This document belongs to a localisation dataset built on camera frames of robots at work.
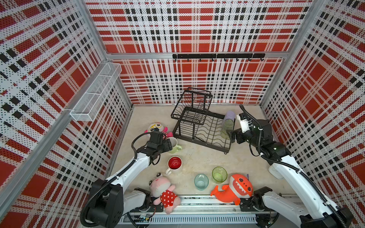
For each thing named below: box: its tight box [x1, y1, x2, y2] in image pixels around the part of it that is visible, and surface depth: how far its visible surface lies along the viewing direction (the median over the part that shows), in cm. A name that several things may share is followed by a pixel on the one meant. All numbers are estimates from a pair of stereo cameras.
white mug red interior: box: [165, 155, 183, 176], surface depth 84 cm
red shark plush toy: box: [210, 173, 254, 206], surface depth 74 cm
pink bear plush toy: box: [149, 172, 181, 215], surface depth 74 cm
